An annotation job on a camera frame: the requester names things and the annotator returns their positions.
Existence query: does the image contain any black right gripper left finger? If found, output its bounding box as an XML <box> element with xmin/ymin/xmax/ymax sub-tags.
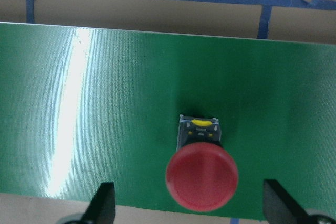
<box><xmin>81</xmin><ymin>182</ymin><xmax>116</xmax><ymax>223</ymax></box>

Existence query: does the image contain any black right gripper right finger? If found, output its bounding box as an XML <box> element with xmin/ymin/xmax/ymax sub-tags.
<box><xmin>263</xmin><ymin>179</ymin><xmax>318</xmax><ymax>224</ymax></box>

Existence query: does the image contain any red mushroom push button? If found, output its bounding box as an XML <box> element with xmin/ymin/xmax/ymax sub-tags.
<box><xmin>165</xmin><ymin>114</ymin><xmax>238</xmax><ymax>212</ymax></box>

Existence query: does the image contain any green conveyor belt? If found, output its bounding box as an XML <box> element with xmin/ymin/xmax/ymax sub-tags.
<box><xmin>1</xmin><ymin>23</ymin><xmax>335</xmax><ymax>220</ymax></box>

